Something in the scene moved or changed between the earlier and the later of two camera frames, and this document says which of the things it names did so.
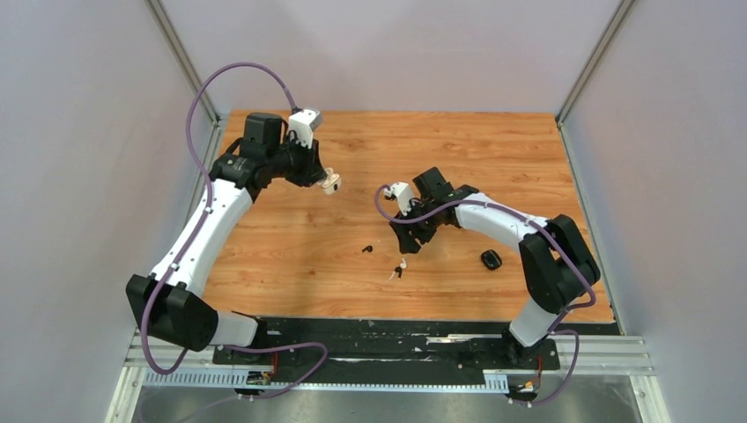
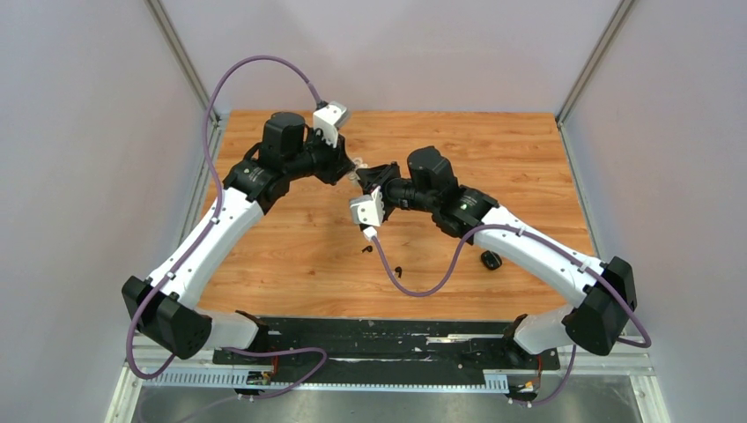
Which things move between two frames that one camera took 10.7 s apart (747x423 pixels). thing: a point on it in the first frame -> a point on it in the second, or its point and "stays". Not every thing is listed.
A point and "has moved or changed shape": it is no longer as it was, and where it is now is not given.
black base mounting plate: x=366 y=351 stays
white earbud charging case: x=332 y=182 has moved or changed shape
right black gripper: x=409 y=243 -> x=380 y=176
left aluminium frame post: x=163 y=21 stays
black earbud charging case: x=491 y=259 stays
